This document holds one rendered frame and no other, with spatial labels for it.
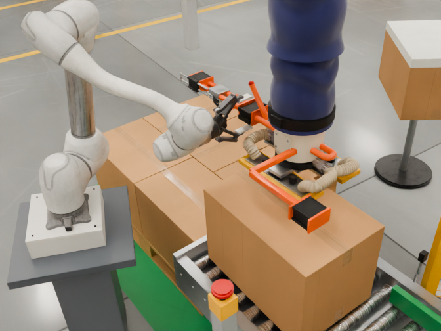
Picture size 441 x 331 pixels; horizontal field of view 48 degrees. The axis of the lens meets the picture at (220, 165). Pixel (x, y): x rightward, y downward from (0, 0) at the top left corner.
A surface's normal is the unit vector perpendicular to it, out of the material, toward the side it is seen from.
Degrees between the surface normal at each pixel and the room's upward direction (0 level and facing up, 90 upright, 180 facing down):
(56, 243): 90
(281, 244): 0
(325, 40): 101
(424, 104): 90
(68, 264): 0
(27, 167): 0
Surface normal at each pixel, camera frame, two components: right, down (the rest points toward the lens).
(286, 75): -0.48, 0.74
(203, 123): 0.52, -0.18
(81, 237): 0.22, 0.57
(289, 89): -0.56, 0.27
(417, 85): -0.04, 0.58
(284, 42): -0.73, 0.56
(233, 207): -0.04, -0.81
